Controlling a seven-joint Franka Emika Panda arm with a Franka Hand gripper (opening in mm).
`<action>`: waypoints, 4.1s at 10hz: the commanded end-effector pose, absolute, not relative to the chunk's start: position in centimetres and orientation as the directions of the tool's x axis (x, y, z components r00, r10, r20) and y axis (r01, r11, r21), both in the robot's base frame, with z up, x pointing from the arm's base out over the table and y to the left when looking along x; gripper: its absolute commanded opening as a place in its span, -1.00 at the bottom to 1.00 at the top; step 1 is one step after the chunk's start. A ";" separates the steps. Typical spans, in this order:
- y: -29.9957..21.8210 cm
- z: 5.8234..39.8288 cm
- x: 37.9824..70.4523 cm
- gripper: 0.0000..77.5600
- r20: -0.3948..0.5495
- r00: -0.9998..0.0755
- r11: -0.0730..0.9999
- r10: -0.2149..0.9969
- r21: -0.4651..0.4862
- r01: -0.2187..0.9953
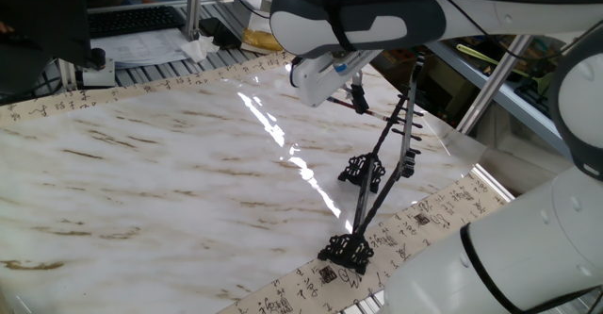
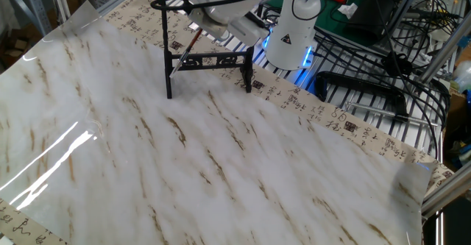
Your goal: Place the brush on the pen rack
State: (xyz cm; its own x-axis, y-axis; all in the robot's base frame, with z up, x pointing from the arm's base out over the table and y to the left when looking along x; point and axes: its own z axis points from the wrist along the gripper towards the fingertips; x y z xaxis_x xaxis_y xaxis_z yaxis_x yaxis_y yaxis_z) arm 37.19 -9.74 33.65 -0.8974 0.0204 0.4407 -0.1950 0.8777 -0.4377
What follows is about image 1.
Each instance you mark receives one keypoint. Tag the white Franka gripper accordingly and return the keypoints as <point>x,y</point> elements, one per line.
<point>311,85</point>

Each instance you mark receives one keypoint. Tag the brown calligraphy brush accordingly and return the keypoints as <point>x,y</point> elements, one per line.
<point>377,115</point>

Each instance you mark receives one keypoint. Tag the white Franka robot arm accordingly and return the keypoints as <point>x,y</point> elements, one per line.
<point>518,257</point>

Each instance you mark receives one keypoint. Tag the black carved pen rack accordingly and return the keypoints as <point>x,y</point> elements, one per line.
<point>346,255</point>

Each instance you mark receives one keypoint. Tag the bystander bare hand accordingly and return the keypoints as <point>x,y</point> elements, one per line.
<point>4,27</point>

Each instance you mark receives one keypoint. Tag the dark box coloured print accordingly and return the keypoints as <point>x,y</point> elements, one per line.
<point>400,57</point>

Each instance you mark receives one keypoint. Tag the yellow packet white label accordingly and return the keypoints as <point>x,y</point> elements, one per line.
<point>259,39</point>

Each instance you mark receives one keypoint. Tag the yellow green tool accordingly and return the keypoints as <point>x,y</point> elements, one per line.
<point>476,54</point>

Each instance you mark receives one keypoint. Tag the white jointed stand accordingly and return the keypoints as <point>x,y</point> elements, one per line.
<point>252,3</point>

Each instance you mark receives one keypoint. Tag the white crumpled tissue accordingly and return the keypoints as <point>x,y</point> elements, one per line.
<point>198,50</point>

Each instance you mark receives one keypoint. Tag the white paper stack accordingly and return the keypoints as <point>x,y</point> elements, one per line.
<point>141,47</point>

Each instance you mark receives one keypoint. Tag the glossy marble pattern mat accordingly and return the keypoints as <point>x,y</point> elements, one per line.
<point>141,201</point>

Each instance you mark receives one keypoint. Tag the black computer keyboard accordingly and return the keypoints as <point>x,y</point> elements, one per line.
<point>132,21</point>

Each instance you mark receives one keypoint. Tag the beige calligraphy paper sheet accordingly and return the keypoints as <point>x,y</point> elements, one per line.
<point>70,101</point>

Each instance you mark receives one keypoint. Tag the silver camera box blue end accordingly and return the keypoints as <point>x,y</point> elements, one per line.
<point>351,63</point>

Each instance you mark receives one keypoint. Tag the aluminium frame leg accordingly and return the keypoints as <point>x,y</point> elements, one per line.
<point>490,87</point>

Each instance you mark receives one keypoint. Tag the grey shelf rail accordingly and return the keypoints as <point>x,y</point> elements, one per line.
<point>518,102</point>

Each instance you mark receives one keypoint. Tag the aluminium upright post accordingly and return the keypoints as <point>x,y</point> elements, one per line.
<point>193,3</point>

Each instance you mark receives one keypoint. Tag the white mount black knob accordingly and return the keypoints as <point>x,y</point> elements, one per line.
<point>99,76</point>

